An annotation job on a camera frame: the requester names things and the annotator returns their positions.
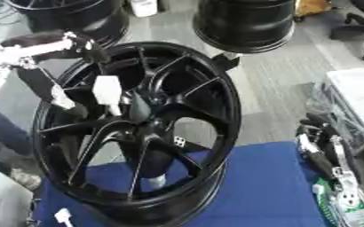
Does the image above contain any person's leg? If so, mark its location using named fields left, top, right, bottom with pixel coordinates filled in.
left=0, top=99, right=35, bottom=157

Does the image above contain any black wheel support bracket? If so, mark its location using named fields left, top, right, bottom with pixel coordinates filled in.
left=208, top=52, right=243, bottom=72

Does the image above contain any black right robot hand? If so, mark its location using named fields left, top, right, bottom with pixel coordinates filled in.
left=294, top=113, right=361, bottom=188

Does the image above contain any person's shoe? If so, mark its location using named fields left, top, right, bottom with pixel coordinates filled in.
left=8, top=168, right=45, bottom=192

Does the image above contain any white pin with flat head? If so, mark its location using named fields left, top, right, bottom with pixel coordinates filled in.
left=52, top=207, right=78, bottom=227
left=91, top=75, right=125, bottom=117

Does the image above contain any tan cardboard box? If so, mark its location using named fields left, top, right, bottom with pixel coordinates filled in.
left=292, top=0, right=333, bottom=20

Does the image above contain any black spoked wheel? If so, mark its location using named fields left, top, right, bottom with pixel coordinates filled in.
left=31, top=41, right=244, bottom=227

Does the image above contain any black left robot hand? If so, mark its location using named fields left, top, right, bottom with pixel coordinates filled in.
left=0, top=28, right=111, bottom=118

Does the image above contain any white box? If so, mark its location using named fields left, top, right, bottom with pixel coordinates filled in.
left=127, top=0, right=161, bottom=19

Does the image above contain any black wheel rim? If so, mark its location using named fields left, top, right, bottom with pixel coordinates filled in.
left=191, top=0, right=299, bottom=55
left=3, top=0, right=132, bottom=49

